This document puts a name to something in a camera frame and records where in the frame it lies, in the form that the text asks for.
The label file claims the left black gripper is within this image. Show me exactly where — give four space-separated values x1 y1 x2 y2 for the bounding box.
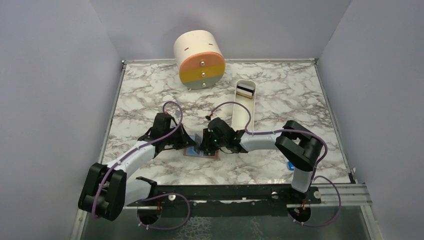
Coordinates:
163 122 197 151

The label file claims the brown leather card holder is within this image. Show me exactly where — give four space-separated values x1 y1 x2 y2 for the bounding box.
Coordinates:
183 134 219 159

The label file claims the dark credit card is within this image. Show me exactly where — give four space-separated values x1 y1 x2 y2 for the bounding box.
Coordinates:
193 134 202 155

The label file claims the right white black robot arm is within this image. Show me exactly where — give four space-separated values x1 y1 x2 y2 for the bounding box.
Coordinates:
198 117 327 204

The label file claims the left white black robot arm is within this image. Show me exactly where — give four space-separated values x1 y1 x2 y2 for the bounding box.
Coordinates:
78 112 196 221

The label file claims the cards stack in tray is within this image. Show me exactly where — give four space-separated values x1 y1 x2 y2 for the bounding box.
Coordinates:
235 83 255 99

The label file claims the long white oval tray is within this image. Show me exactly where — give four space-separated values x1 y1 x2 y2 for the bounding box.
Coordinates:
231 80 256 132

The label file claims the small blue object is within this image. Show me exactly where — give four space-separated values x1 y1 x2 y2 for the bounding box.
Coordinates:
287 161 295 171

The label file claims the round drawer cabinet orange yellow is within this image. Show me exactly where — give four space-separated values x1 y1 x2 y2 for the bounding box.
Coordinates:
173 30 226 90

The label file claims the aluminium table frame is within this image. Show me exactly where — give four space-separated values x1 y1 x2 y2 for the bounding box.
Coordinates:
80 55 382 240

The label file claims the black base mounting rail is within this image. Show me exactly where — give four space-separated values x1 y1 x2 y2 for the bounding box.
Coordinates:
130 184 322 218

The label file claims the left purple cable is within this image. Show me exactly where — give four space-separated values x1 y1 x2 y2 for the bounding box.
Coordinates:
91 101 192 231

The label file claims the purple cable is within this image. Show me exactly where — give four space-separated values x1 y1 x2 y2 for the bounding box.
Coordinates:
205 101 342 229
91 101 192 231

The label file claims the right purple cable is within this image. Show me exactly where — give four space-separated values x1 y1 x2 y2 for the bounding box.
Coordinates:
205 101 342 229

